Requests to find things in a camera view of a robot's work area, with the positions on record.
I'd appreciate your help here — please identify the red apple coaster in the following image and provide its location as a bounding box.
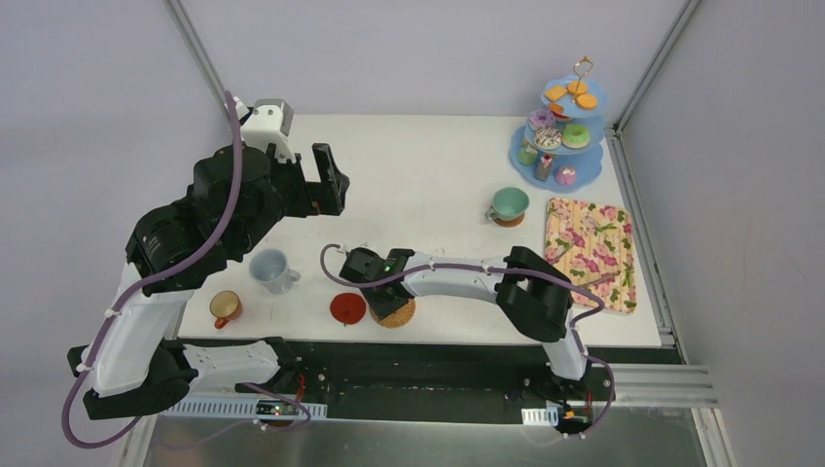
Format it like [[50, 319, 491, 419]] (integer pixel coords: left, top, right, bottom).
[[329, 293, 367, 326]]

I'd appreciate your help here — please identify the woven rattan coaster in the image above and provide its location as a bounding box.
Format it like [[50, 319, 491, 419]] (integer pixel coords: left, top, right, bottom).
[[369, 300, 416, 329]]

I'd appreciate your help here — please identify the light blue mug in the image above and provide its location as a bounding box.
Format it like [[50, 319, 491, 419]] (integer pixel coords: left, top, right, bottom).
[[248, 249, 302, 295]]

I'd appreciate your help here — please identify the orange small mug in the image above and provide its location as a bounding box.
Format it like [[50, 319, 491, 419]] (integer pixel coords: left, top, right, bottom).
[[209, 290, 243, 330]]

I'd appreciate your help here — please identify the orange round coaster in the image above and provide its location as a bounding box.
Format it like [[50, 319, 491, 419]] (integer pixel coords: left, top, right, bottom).
[[493, 215, 525, 228]]

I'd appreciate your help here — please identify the green teacup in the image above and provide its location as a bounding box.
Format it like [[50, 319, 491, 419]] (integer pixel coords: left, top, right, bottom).
[[484, 187, 530, 222]]

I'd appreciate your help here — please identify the chocolate slice cake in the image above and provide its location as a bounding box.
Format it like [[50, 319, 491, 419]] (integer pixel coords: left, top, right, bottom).
[[534, 153, 556, 182]]

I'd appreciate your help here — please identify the purple sprinkled donut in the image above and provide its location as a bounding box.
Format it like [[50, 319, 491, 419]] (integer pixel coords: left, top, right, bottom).
[[527, 108, 556, 131]]

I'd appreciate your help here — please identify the pink cupcake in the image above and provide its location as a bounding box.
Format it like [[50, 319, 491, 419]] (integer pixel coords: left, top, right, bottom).
[[555, 165, 578, 187]]

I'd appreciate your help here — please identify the white chocolate donut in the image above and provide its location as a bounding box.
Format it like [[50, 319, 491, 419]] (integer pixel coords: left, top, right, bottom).
[[533, 125, 562, 151]]

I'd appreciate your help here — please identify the rectangular yellow biscuit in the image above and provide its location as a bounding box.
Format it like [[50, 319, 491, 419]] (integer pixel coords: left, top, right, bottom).
[[544, 85, 568, 102]]

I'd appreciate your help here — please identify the green frosted donut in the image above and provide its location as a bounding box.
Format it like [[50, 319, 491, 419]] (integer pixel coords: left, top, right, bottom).
[[562, 123, 591, 149]]

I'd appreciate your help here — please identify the round orange biscuit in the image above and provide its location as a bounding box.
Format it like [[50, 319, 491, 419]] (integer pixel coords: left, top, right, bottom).
[[567, 80, 589, 96], [575, 93, 599, 110]]

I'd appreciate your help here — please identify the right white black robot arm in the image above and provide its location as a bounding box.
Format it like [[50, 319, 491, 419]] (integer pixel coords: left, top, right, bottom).
[[322, 246, 592, 399]]

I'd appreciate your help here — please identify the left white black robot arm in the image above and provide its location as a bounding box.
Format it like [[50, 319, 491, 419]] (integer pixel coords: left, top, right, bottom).
[[68, 143, 349, 420]]

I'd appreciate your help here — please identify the blue three-tier cake stand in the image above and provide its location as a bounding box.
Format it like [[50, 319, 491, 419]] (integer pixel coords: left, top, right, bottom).
[[509, 56, 609, 194]]

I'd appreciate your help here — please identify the floral serving tray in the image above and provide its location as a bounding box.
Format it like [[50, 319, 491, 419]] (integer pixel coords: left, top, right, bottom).
[[545, 198, 638, 315]]

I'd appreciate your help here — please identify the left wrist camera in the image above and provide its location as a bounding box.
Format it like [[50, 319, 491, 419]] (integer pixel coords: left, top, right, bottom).
[[241, 98, 297, 163]]

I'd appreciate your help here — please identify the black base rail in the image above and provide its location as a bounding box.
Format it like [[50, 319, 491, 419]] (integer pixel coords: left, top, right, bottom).
[[161, 338, 685, 427]]

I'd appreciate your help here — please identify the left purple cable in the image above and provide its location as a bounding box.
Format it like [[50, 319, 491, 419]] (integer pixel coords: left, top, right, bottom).
[[60, 90, 245, 450]]

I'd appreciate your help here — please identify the purple cable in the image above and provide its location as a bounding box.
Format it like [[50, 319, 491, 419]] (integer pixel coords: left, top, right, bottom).
[[60, 90, 245, 450], [320, 242, 617, 440]]

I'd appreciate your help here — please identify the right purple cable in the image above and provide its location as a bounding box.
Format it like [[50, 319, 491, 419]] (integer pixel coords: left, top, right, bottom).
[[320, 242, 617, 440]]

